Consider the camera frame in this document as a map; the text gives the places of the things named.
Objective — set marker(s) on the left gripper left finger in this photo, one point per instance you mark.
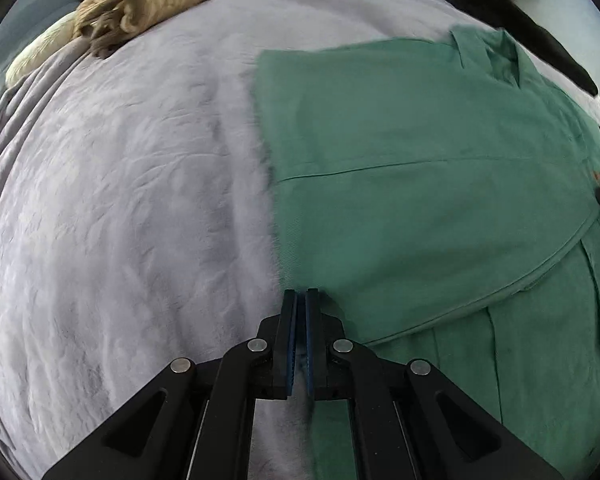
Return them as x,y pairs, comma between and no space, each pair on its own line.
193,420

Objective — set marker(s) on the black folded garment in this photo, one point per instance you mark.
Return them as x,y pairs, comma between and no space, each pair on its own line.
504,14

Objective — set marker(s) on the green work jacket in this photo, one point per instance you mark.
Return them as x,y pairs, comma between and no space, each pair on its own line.
442,194

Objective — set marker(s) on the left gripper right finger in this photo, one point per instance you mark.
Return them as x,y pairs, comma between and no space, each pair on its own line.
409,421

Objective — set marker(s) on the cream pillow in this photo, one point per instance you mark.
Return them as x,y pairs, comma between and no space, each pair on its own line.
41,49

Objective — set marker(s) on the grey bed blanket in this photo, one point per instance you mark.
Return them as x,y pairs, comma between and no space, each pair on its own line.
137,209

